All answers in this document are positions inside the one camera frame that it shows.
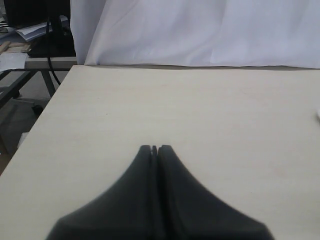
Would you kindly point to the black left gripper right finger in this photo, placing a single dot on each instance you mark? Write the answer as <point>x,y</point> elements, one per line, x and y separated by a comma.
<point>191,212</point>

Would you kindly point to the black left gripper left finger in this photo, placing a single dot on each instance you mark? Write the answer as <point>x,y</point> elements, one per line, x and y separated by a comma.
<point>122,212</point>

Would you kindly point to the grey side desk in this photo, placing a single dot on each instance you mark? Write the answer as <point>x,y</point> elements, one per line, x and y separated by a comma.
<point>56,64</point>

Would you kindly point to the white plastic tray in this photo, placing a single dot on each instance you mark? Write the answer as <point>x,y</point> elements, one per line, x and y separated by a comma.
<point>318,114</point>

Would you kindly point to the black monitor stand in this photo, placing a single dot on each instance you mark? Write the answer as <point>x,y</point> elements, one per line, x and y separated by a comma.
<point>58,40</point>

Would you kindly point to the white backdrop cloth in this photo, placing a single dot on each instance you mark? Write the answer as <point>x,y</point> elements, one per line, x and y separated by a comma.
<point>197,33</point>

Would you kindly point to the stack of papers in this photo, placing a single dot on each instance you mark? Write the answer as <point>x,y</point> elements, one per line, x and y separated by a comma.
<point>32,32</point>

